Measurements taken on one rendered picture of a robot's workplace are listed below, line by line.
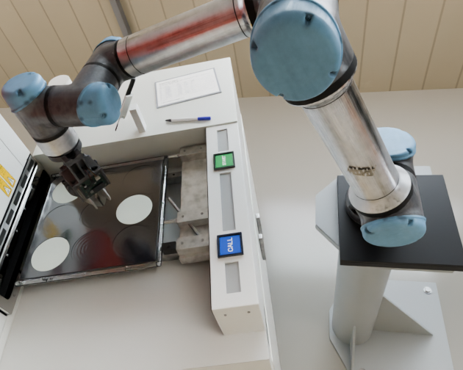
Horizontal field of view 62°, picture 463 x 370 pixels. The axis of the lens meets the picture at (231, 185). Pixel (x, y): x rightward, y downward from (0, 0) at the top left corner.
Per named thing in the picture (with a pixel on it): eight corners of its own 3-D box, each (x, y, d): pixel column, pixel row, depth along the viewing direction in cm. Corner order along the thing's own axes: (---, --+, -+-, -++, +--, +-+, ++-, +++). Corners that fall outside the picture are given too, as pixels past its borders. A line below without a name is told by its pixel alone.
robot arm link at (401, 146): (403, 161, 93) (414, 117, 83) (411, 204, 84) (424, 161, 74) (352, 161, 95) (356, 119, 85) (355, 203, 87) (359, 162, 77)
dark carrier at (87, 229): (20, 280, 94) (18, 280, 94) (54, 178, 117) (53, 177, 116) (155, 261, 91) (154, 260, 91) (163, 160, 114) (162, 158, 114)
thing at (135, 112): (126, 136, 113) (109, 99, 103) (128, 127, 116) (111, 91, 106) (146, 132, 113) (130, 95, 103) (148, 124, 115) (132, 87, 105)
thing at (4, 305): (5, 315, 94) (-20, 299, 87) (50, 182, 123) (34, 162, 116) (12, 314, 94) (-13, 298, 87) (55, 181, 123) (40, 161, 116)
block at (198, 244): (178, 255, 93) (175, 249, 91) (179, 244, 95) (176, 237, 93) (211, 251, 92) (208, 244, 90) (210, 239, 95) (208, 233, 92)
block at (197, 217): (179, 228, 98) (176, 222, 96) (180, 218, 100) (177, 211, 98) (210, 224, 98) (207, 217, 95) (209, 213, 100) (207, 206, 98)
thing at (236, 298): (223, 336, 84) (211, 310, 74) (214, 161, 121) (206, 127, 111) (265, 331, 84) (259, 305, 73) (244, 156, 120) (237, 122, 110)
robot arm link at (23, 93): (30, 94, 63) (-13, 96, 65) (63, 142, 71) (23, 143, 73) (51, 67, 68) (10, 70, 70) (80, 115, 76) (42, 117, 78)
